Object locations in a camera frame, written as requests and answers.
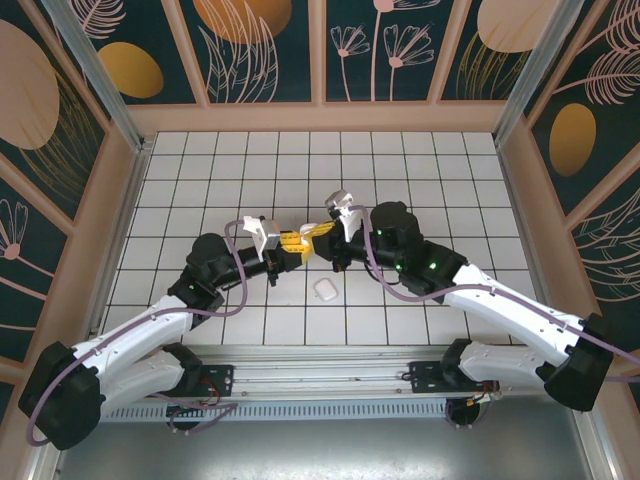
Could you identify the wall panel, pink ferns, orange oval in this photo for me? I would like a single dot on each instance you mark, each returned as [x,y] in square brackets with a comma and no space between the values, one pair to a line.
[615,125]

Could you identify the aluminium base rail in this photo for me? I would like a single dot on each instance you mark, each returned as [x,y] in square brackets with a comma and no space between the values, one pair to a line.
[320,372]

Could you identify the wall panel with pink flowers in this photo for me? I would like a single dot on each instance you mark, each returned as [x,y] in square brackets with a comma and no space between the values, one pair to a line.
[360,80]

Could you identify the left robot arm, white and black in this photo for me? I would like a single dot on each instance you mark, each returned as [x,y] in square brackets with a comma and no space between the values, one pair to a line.
[150,325]

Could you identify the grey metal sheet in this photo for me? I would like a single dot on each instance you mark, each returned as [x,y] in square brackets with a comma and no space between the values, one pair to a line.
[320,450]

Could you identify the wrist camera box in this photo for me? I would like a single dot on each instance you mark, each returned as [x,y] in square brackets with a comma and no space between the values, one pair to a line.
[345,215]
[267,235]

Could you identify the right robot arm, white and black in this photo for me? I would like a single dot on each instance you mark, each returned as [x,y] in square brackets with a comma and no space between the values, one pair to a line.
[510,315]

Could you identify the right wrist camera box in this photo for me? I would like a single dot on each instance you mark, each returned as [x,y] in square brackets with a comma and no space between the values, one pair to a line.
[345,215]

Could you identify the wall panel, cream disc, gold lines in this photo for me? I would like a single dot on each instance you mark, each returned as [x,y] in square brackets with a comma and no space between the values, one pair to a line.
[460,60]

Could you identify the wall panel with pink leaf outlines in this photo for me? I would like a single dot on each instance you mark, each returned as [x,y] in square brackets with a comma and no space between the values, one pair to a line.
[615,260]

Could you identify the wall panel, orange disc, pink leaves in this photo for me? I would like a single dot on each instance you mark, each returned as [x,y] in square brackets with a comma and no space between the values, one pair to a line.
[300,60]

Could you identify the wall panel, orange oval, pink feather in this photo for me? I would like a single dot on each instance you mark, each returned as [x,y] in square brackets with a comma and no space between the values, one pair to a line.
[170,50]

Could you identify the black mounting plate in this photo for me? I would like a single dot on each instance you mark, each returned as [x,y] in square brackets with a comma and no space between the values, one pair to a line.
[422,377]
[222,380]

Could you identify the aluminium side rail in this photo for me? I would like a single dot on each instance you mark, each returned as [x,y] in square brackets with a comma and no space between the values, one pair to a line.
[120,235]
[515,210]

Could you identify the aluminium frame post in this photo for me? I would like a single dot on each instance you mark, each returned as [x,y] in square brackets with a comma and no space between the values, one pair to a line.
[532,65]
[107,85]

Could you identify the white earbud charging case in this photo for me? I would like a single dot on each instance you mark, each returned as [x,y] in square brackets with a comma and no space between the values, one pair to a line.
[325,289]

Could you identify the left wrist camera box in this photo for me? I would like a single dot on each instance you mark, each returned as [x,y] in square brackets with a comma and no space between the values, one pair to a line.
[267,235]

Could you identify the wall panel with large cream disc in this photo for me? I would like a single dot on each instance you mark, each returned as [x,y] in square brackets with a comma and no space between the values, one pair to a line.
[30,100]

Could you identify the wall panel with single pink flower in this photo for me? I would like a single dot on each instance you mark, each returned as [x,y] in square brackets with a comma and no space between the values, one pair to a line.
[25,280]

